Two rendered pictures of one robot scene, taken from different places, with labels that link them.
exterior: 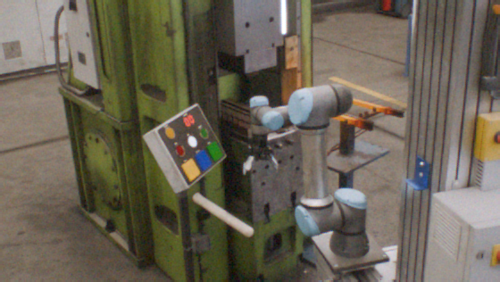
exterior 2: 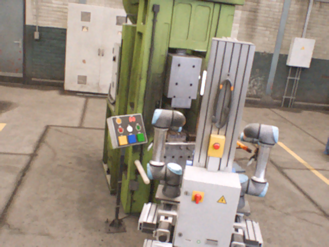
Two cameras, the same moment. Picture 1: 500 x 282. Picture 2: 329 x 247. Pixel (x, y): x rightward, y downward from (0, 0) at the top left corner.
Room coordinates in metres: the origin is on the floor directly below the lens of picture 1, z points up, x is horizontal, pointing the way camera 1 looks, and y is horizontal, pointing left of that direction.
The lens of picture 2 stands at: (-0.59, -1.05, 2.14)
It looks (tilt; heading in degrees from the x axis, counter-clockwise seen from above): 17 degrees down; 16
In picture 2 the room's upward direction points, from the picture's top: 7 degrees clockwise
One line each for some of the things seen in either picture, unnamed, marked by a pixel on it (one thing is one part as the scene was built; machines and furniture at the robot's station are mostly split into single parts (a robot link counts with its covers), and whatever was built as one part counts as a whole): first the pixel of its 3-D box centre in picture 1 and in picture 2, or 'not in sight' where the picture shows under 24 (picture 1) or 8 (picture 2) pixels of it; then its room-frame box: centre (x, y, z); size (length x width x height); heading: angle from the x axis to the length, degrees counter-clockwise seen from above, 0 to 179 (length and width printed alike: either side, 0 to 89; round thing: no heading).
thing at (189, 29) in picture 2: not in sight; (183, 23); (3.07, -0.03, 2.06); 0.44 x 0.41 x 0.47; 35
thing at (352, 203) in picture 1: (348, 209); (172, 173); (1.85, -0.44, 0.98); 0.13 x 0.12 x 0.14; 110
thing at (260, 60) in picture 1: (235, 53); (175, 97); (2.93, -0.08, 1.32); 0.42 x 0.20 x 0.10; 35
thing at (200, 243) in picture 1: (200, 242); (133, 185); (2.64, 0.16, 0.36); 0.09 x 0.07 x 0.12; 125
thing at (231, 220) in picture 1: (222, 214); (142, 172); (2.48, 0.03, 0.62); 0.44 x 0.05 x 0.05; 35
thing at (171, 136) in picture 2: (237, 117); (170, 130); (2.93, -0.08, 0.96); 0.42 x 0.20 x 0.09; 35
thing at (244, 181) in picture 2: not in sight; (239, 183); (1.96, -0.94, 0.98); 0.13 x 0.12 x 0.14; 94
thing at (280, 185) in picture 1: (246, 158); (171, 153); (2.97, -0.12, 0.69); 0.56 x 0.38 x 0.45; 35
